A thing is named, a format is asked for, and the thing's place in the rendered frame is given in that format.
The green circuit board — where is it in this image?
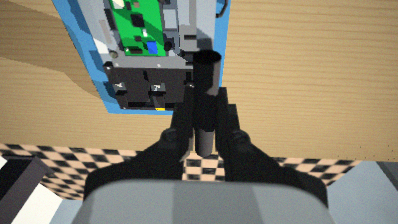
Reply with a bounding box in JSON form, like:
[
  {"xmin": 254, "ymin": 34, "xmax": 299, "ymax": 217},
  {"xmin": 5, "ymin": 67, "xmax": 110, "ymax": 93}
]
[{"xmin": 110, "ymin": 0, "xmax": 166, "ymax": 56}]

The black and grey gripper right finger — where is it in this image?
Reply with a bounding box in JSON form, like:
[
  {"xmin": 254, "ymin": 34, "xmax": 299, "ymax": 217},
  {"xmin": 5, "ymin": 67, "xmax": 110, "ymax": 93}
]
[{"xmin": 214, "ymin": 87, "xmax": 329, "ymax": 210}]

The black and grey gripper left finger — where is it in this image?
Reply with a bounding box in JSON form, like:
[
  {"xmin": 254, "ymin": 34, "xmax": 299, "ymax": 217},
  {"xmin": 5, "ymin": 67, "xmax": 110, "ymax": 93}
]
[{"xmin": 83, "ymin": 86, "xmax": 194, "ymax": 202}]

